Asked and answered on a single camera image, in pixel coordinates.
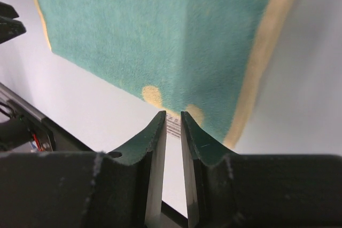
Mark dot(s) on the aluminium front rail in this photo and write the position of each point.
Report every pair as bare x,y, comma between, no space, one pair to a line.
20,105

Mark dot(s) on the pale yellow towel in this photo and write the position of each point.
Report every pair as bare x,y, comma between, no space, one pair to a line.
205,57

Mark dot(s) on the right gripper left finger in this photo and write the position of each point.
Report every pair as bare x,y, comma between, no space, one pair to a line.
121,188

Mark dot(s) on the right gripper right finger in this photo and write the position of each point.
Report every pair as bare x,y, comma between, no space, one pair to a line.
226,189

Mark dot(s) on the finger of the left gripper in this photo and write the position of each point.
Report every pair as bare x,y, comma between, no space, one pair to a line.
10,28
8,11

